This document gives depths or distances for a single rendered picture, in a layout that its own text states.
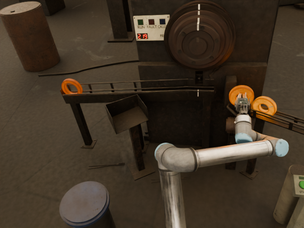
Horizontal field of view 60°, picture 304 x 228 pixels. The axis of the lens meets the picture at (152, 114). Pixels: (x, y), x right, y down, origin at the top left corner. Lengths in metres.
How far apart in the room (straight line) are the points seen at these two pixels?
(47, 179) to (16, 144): 0.71
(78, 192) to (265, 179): 1.48
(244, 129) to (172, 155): 0.49
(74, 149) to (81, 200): 1.06
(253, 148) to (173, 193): 0.47
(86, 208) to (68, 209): 0.12
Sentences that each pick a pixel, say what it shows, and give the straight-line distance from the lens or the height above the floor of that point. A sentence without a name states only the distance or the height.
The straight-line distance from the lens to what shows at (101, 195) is 1.81.
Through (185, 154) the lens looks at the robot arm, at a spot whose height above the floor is 0.93.
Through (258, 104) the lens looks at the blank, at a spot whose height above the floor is 0.72.
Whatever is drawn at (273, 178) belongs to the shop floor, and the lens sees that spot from 2.45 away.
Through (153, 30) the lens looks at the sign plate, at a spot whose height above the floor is 1.14.
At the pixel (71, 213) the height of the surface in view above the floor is 0.43.
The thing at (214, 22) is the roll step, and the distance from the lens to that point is 1.76.
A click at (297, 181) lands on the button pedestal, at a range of 1.68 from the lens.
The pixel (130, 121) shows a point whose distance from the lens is 1.99.
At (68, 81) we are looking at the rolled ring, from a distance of 2.35.
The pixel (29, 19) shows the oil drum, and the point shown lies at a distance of 4.18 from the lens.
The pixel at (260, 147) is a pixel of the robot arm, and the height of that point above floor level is 0.83.
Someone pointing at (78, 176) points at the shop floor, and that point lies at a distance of 2.54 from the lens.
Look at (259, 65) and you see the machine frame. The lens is 2.07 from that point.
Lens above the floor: 1.87
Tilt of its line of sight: 39 degrees down
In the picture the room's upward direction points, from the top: 7 degrees counter-clockwise
